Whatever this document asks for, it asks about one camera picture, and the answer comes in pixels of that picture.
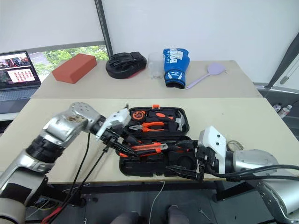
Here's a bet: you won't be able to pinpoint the white blind pull cord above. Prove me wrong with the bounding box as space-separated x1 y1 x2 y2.
279 58 299 85

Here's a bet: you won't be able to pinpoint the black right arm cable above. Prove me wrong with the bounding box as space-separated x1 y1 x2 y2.
205 164 299 183

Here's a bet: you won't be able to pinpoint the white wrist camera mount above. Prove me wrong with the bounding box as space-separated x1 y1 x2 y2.
197 126 228 175
95 108 132 141

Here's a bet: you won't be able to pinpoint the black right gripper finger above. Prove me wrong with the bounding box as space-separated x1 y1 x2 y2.
176 139 199 151
165 165 202 181

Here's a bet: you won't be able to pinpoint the clear plastic cup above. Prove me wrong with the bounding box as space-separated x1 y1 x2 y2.
147 52 164 80

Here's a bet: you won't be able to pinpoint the red brown foam block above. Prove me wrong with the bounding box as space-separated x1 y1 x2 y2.
51 53 98 84

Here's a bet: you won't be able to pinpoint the open laptop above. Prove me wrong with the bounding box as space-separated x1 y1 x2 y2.
0 50 43 115

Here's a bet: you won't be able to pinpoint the orange black utility knife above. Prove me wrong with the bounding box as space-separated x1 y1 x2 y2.
116 142 169 157

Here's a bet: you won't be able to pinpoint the lilac spatula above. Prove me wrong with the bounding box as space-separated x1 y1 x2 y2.
185 62 227 90

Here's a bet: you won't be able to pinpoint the dark rounded shape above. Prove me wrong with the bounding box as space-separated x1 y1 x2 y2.
111 210 141 224
166 205 190 224

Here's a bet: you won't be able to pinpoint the grey window pole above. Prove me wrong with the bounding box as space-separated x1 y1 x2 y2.
94 0 114 60

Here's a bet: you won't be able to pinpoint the thin white hanging cable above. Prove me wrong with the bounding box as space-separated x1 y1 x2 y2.
149 180 165 224

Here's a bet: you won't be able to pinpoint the orange black tape measure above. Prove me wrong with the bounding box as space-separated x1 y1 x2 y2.
130 110 147 120

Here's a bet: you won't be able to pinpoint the black boxing focus pad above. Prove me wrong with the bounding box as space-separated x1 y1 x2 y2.
105 51 148 80

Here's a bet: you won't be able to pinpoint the Phillips screwdriver orange black handle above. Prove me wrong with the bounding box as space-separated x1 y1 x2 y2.
168 143 196 154

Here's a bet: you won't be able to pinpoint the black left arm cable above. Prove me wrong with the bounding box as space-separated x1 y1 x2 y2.
41 132 111 224

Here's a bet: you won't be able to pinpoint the black metal table frame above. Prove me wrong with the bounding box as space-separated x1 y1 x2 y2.
44 179 260 207

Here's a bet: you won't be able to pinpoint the orange handled pliers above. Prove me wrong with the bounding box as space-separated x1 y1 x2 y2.
128 121 167 134

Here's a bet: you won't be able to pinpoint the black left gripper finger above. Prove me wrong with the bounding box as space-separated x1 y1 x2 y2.
107 137 139 157
118 133 138 147

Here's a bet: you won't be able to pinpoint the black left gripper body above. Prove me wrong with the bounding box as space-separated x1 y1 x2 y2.
100 126 126 149

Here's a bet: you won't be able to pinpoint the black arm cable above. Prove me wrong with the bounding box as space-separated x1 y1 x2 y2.
41 132 111 224
205 164 299 183

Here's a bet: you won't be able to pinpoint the orange black handled tool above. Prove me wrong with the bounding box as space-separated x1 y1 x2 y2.
149 111 175 122

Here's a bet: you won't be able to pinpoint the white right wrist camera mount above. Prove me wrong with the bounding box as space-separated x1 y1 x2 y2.
197 126 228 175

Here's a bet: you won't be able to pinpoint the black tool case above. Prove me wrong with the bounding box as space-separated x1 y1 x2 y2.
118 104 202 179

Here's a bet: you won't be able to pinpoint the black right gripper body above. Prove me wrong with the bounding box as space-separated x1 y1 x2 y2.
194 145 219 182

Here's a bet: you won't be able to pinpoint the blue boxing glove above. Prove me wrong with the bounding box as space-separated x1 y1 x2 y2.
162 47 191 89

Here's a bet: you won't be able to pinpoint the steel claw hammer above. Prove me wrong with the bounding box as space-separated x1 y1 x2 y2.
169 110 187 132

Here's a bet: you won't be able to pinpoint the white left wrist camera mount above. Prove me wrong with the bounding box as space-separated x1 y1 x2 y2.
95 108 132 141

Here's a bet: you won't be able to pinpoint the dark slanted stand leg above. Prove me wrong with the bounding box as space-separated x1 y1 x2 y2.
265 31 299 91

